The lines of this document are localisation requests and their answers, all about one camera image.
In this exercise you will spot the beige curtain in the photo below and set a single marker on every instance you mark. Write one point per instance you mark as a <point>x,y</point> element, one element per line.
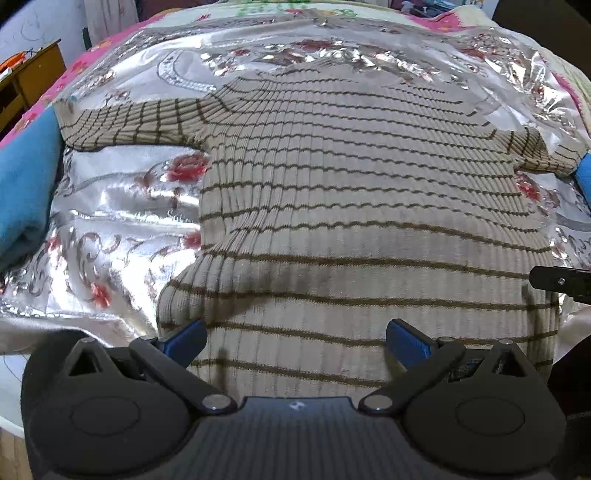
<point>115,18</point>

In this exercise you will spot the orange item on desk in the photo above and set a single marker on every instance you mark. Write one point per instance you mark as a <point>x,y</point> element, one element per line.
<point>10,64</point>

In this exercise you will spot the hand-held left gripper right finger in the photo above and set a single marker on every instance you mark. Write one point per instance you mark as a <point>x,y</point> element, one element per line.
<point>407,341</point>

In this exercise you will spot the blue cloth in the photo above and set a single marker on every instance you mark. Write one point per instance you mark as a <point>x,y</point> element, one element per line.
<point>584,180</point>

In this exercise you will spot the blue pillow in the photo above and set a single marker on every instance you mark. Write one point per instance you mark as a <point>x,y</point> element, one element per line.
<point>25,194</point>

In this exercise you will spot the beige striped knit sweater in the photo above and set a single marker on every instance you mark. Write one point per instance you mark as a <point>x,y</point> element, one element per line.
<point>351,194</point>

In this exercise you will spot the pink floral blanket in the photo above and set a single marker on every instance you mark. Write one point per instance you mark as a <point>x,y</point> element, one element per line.
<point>74,69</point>

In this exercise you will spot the wooden side cabinet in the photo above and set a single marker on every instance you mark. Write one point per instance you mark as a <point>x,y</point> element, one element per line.
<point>32,78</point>

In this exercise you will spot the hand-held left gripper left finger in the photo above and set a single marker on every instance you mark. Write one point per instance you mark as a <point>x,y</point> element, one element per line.
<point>185,340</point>

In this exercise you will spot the silver floral satin bedsheet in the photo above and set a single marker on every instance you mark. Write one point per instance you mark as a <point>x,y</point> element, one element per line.
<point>115,207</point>

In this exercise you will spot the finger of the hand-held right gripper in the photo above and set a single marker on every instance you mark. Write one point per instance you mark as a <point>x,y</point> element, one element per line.
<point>561,279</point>

